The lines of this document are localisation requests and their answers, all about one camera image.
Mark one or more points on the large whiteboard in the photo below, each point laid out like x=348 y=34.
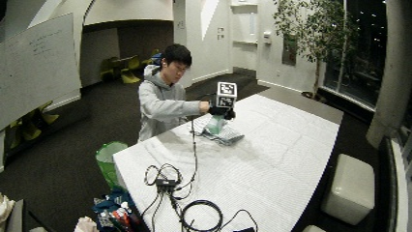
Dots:
x=38 y=67

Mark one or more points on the white marker cube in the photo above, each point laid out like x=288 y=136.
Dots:
x=225 y=94

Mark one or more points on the yellow-green chair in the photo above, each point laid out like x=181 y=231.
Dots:
x=106 y=69
x=36 y=124
x=128 y=72

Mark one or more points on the dark plant pot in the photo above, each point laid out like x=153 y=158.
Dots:
x=312 y=95

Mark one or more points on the indoor tree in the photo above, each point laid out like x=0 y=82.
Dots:
x=310 y=32

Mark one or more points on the pale green bottle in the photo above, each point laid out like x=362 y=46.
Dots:
x=214 y=125

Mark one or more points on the white crumpled bag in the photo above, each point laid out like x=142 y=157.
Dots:
x=5 y=209

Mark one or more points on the white wall dispenser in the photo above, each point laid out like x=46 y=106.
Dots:
x=266 y=37

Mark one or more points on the white cube stool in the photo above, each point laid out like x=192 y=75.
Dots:
x=349 y=190

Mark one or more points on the checked grey cloth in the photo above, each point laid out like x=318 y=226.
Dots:
x=226 y=136

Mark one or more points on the green waste bin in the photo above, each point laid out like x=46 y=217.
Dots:
x=108 y=161

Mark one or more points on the the person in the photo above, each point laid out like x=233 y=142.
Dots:
x=158 y=106

